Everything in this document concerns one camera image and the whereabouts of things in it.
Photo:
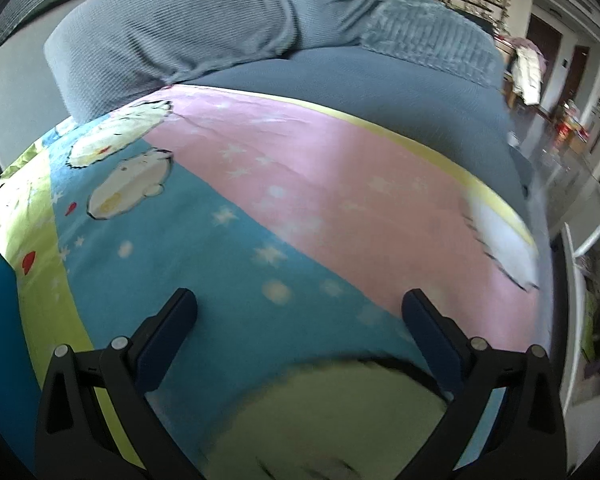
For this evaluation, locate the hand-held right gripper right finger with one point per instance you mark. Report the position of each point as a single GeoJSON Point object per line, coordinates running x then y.
{"type": "Point", "coordinates": [430, 341]}

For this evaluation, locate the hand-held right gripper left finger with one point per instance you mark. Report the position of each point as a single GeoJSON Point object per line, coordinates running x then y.
{"type": "Point", "coordinates": [166, 341]}

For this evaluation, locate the cartoon printed blanket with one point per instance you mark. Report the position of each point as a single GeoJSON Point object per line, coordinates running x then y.
{"type": "Point", "coordinates": [305, 185]}

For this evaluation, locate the blue-grey fabric cover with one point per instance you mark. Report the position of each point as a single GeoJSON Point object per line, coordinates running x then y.
{"type": "Point", "coordinates": [405, 100]}

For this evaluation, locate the grey sofa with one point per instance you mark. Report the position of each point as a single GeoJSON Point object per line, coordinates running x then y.
{"type": "Point", "coordinates": [15, 100]}

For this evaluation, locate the white jacket on rack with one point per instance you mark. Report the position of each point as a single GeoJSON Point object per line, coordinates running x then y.
{"type": "Point", "coordinates": [526, 72]}

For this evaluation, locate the dark wooden door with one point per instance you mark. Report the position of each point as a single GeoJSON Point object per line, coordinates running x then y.
{"type": "Point", "coordinates": [544, 55]}

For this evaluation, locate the blue-grey ribbed pillow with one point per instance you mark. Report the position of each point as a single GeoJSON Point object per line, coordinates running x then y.
{"type": "Point", "coordinates": [170, 30]}

